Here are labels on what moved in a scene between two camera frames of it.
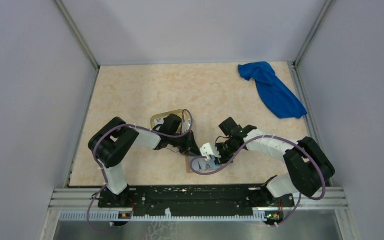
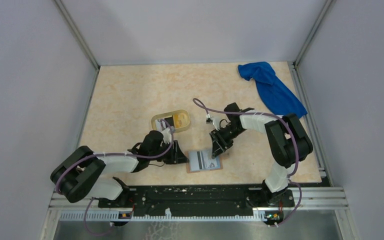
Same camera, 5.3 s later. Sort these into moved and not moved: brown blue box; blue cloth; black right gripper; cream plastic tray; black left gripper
Moved: black left gripper; black right gripper
Not moved: brown blue box; blue cloth; cream plastic tray
